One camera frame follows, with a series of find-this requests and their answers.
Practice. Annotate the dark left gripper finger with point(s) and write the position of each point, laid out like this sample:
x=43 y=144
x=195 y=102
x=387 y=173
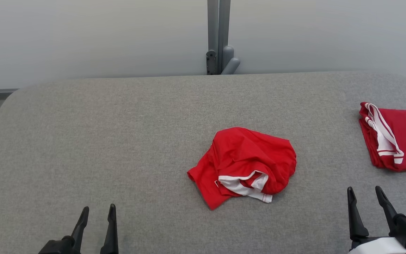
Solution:
x=110 y=233
x=80 y=229

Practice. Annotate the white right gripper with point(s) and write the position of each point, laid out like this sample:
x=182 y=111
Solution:
x=379 y=247

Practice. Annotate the red jersey striped white collar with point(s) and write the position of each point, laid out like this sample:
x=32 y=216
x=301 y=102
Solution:
x=404 y=141

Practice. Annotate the red shirt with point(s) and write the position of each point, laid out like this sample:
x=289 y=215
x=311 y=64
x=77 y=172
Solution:
x=248 y=155

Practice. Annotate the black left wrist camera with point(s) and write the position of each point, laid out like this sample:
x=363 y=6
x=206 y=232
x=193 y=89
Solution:
x=55 y=247

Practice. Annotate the grey metal upright post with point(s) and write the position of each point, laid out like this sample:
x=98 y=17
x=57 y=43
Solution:
x=217 y=35

